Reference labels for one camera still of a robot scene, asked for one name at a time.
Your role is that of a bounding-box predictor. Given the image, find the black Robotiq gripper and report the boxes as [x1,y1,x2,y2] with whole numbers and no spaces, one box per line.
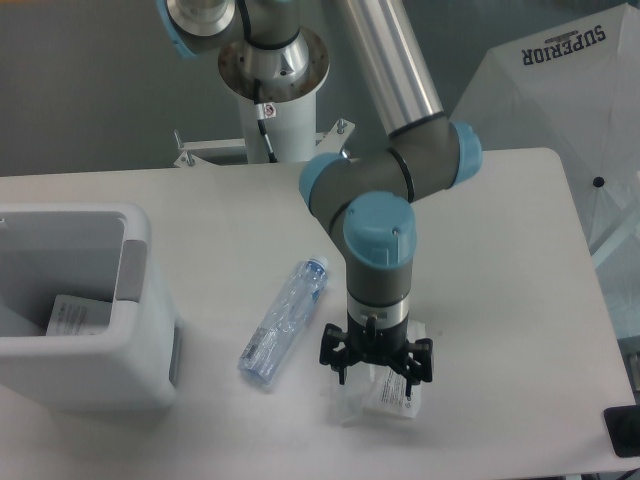
[319,317,433,398]

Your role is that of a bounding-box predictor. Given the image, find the clear plastic bag printed label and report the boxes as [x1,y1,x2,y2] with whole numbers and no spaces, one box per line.
[320,319,427,427]

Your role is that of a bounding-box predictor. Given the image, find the clear plastic water bottle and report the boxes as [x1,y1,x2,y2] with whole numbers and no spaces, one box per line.
[237,256,329,388]

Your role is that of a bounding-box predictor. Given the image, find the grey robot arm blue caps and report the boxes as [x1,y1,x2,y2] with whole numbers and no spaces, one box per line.
[156,1,483,387]

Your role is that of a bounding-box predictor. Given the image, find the white plastic trash can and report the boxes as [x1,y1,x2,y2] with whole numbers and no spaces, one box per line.
[1,203,181,411]

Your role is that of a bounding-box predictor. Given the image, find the black device at table corner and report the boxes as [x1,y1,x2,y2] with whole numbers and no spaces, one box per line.
[603,405,639,458]

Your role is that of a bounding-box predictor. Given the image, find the white printed paper in bin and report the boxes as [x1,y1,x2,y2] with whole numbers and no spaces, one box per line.
[45,295,112,336]

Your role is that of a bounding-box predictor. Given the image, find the white Superior umbrella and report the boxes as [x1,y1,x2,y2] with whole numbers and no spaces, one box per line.
[451,3,639,338]

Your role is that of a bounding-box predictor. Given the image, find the black gripper cable plug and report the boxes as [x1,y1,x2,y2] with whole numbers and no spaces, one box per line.
[365,316,377,348]

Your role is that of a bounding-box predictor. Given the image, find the white pedestal base frame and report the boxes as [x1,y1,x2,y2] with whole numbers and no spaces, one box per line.
[173,118,356,168]

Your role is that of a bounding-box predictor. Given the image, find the black cable on pedestal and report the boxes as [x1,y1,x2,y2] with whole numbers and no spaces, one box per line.
[252,78,279,164]

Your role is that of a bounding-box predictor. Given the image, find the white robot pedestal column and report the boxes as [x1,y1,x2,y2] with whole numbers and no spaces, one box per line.
[218,26,330,164]

